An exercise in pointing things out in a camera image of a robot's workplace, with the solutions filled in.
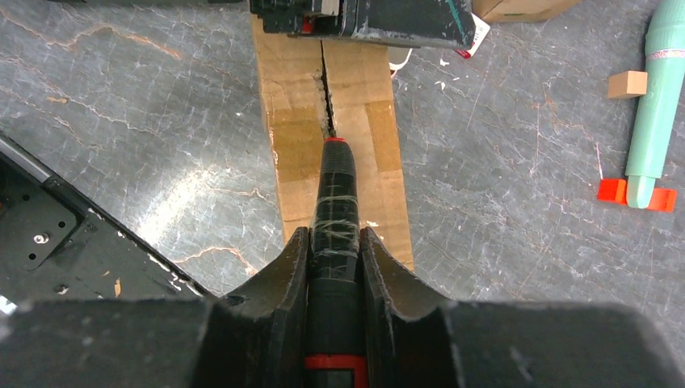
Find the small red white box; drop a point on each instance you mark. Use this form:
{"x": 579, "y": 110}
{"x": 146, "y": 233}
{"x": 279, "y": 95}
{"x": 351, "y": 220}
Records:
{"x": 482, "y": 29}

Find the red box cutter knife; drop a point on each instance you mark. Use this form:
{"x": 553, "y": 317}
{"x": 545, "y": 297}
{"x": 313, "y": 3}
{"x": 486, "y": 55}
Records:
{"x": 334, "y": 341}

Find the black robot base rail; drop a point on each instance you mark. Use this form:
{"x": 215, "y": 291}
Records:
{"x": 58, "y": 244}

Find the brown cardboard express box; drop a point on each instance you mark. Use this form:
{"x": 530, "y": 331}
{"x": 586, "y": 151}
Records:
{"x": 528, "y": 11}

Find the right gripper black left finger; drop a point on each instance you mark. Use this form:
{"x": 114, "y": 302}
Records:
{"x": 251, "y": 337}

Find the small brown wooden cube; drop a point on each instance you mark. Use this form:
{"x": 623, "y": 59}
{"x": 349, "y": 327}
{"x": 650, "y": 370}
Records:
{"x": 627, "y": 85}

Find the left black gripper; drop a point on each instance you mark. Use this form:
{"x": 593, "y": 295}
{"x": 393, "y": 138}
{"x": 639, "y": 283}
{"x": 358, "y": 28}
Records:
{"x": 407, "y": 24}

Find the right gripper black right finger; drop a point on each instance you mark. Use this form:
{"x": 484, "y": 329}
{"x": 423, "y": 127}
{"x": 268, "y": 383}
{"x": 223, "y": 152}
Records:
{"x": 417, "y": 337}

